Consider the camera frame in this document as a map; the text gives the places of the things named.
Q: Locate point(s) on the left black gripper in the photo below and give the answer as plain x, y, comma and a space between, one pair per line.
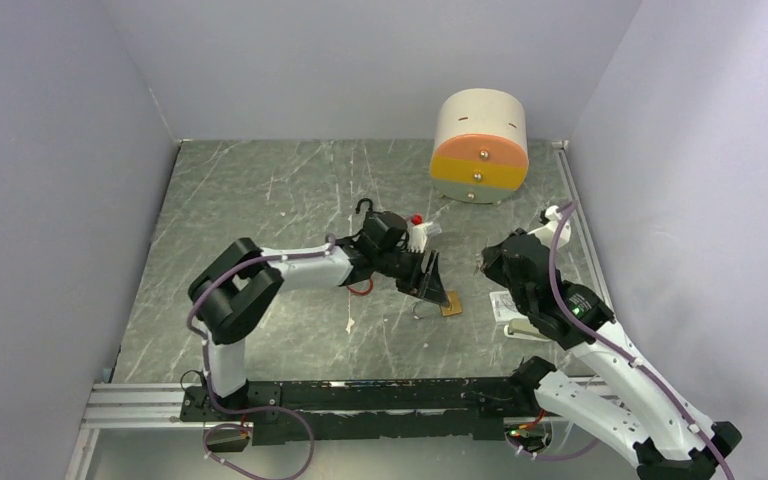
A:
433, 290

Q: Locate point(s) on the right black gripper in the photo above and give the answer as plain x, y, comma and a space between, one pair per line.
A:
492, 258

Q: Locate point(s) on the brass padlock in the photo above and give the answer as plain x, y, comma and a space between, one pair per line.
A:
424, 310

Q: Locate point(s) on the red cable lock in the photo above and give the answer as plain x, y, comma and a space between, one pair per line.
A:
359, 290

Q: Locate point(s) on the black padlock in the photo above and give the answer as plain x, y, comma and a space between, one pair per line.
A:
373, 219

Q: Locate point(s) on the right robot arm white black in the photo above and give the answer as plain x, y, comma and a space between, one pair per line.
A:
657, 431

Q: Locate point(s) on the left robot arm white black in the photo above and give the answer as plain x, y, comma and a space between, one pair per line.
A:
230, 297

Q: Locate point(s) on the white card package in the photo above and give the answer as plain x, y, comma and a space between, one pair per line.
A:
503, 307

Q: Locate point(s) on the beige white stapler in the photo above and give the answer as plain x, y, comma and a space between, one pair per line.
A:
522, 329

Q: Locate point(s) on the cylindrical drawer box orange yellow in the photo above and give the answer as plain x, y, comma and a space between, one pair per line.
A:
480, 152

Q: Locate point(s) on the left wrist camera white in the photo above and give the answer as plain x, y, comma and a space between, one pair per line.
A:
420, 232

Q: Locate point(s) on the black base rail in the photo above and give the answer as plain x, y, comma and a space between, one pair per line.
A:
278, 412

